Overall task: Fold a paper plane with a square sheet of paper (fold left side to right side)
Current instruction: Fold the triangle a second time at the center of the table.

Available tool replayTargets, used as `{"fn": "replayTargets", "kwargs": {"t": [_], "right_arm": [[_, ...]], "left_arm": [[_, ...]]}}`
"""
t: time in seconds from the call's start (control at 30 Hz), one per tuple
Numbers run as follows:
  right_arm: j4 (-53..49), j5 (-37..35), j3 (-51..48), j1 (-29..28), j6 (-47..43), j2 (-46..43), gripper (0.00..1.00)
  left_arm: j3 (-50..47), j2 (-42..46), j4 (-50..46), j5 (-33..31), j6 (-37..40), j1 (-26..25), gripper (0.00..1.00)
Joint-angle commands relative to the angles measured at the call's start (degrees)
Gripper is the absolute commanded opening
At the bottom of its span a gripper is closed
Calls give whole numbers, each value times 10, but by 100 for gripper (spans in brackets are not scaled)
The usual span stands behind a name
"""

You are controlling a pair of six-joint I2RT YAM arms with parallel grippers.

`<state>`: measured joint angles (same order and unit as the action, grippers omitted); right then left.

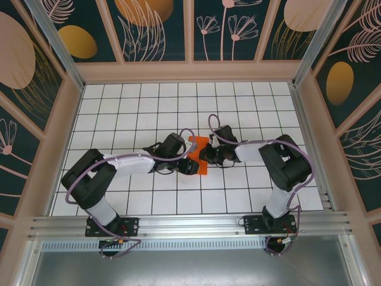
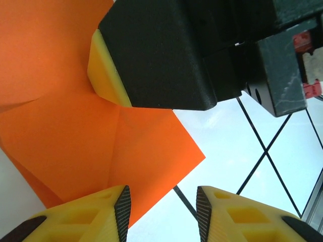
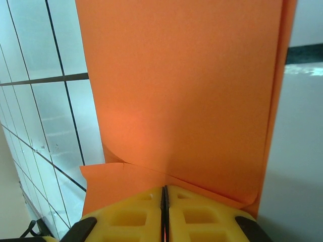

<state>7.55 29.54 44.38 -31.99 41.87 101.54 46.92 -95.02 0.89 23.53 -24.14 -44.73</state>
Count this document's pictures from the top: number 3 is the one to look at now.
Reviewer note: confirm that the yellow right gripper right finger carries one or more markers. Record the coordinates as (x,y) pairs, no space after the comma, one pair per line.
(202,219)

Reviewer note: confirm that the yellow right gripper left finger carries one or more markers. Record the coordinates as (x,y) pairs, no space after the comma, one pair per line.
(131,219)

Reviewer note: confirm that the orange paper sheet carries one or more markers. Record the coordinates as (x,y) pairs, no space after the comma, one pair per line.
(181,88)

